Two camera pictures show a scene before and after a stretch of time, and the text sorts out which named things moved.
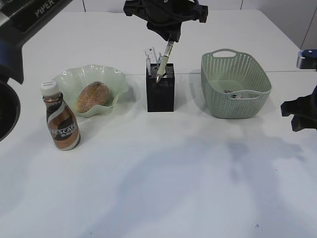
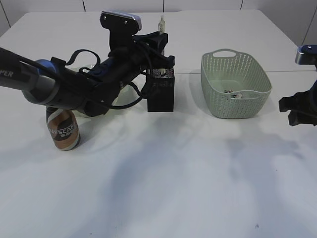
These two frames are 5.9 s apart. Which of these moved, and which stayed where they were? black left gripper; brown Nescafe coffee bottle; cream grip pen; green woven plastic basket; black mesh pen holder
Moved: cream grip pen; black left gripper
Stayed: brown Nescafe coffee bottle; green woven plastic basket; black mesh pen holder
